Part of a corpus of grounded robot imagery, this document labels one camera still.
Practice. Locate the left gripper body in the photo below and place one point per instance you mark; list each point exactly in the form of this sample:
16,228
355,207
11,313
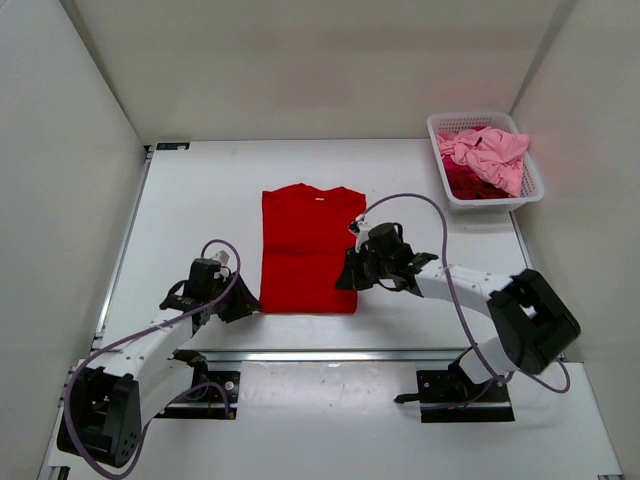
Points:
220,307

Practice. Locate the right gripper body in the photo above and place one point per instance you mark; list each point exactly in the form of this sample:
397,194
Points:
376,266

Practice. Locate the red t shirt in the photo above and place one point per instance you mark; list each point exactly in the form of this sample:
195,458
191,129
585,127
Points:
305,239

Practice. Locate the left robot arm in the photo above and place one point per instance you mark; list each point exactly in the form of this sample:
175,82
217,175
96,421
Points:
120,390

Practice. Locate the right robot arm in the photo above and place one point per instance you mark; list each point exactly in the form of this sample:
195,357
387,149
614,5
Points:
533,325

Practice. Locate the dark red clothes in basket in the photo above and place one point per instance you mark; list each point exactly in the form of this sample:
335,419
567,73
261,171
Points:
483,178

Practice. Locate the pink t shirt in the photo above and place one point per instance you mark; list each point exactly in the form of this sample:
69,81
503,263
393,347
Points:
484,141

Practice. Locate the dark label sticker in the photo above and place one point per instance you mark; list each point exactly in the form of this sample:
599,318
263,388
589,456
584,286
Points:
172,146

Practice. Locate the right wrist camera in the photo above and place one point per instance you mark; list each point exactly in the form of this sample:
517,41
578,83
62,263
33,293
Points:
360,228

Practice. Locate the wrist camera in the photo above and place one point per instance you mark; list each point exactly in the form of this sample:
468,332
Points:
360,228
222,257

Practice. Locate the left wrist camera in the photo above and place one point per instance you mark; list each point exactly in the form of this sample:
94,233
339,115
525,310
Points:
222,257

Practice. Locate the aluminium table rail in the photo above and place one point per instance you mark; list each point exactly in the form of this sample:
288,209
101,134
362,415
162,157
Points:
330,356

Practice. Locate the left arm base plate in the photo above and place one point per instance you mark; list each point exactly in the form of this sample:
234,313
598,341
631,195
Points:
216,398

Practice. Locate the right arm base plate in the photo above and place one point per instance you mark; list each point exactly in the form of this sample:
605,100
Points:
444,400

